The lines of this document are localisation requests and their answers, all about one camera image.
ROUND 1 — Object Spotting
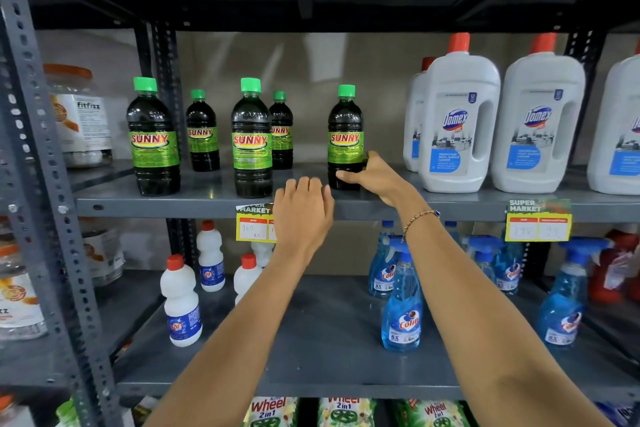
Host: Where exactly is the person's right hand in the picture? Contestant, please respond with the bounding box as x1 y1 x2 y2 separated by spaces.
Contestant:
336 150 427 213

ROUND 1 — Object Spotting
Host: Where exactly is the person's left hand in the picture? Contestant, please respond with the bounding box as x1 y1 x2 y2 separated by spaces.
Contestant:
272 176 336 262

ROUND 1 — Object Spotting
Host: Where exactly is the dark cleaner bottle green cap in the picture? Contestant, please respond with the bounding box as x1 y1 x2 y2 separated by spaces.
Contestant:
327 84 366 191
269 91 294 170
185 89 221 172
126 77 181 197
231 77 274 199

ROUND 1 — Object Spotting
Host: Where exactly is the person's left forearm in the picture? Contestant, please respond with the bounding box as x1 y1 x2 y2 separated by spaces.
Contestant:
144 247 326 427

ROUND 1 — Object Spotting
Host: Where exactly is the person's right forearm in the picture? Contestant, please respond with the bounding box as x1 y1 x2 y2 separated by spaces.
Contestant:
397 192 617 427

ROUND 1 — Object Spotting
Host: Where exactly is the yellow price tag green header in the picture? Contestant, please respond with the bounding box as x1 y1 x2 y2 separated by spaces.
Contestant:
505 199 573 243
235 203 277 244

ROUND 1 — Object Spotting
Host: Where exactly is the small white bottle red cap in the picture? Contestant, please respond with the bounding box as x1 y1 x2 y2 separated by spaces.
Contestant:
196 221 226 293
160 255 203 348
233 254 264 306
250 242 275 268

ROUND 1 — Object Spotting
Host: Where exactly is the white cleaner jug red cap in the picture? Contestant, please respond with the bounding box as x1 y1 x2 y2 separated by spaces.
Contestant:
587 40 640 196
403 56 437 173
491 33 586 194
419 32 502 194

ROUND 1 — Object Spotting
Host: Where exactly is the blue glass cleaner spray bottle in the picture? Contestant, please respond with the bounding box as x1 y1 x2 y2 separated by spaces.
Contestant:
381 237 424 354
537 238 614 348
466 236 504 287
495 227 524 296
368 221 401 299

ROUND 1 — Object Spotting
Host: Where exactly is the grey metal shelf rack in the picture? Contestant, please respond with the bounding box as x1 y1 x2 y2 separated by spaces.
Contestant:
15 0 640 427

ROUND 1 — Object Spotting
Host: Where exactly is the green white detergent packet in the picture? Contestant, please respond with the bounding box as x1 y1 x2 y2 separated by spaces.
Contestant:
243 397 300 427
317 397 377 427
392 399 471 427

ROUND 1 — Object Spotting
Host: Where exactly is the grey slotted side rack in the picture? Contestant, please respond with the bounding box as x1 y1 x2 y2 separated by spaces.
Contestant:
0 0 166 427

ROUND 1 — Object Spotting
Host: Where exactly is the red spray bottle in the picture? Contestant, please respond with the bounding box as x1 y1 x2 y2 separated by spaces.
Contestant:
588 229 640 305

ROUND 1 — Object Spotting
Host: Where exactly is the blue detergent packet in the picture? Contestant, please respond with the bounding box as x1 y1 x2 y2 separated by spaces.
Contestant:
594 402 637 427

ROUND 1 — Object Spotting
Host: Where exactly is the gold bead bracelet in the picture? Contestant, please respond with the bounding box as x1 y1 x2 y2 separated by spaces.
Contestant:
402 209 441 242

